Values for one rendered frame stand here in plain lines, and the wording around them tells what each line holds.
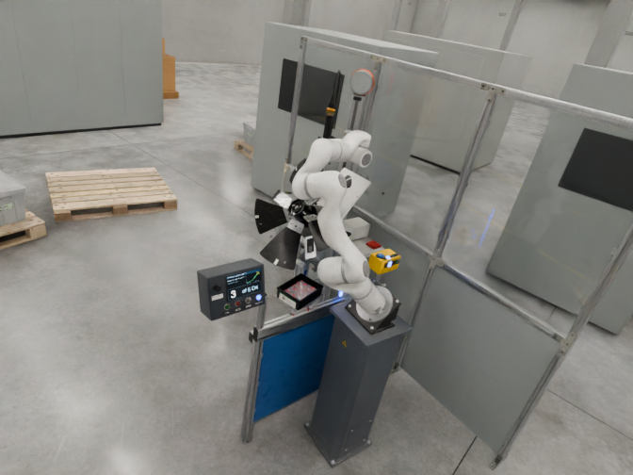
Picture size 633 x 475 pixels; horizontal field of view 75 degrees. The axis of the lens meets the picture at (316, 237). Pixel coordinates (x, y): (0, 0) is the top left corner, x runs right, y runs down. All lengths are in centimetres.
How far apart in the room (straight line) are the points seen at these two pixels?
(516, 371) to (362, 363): 97
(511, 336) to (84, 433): 244
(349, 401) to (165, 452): 107
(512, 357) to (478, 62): 617
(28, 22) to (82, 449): 570
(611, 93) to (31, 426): 473
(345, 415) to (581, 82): 338
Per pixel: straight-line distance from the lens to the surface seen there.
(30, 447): 288
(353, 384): 222
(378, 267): 239
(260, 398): 249
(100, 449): 277
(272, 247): 242
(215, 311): 176
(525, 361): 265
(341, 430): 249
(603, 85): 438
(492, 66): 804
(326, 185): 161
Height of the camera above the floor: 223
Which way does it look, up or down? 28 degrees down
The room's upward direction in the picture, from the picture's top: 10 degrees clockwise
